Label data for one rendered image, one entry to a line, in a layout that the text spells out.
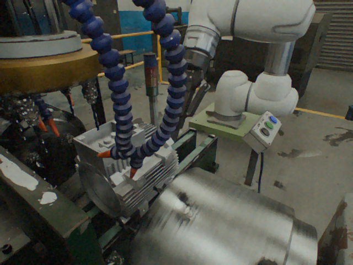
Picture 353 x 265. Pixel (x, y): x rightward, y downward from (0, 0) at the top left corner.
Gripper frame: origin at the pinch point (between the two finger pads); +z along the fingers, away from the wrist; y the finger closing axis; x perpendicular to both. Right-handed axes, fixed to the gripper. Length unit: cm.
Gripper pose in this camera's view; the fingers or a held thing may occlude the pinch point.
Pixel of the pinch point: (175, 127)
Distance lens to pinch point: 58.1
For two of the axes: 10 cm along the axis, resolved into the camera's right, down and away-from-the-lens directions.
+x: 4.9, 0.7, 8.7
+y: 8.2, 2.9, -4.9
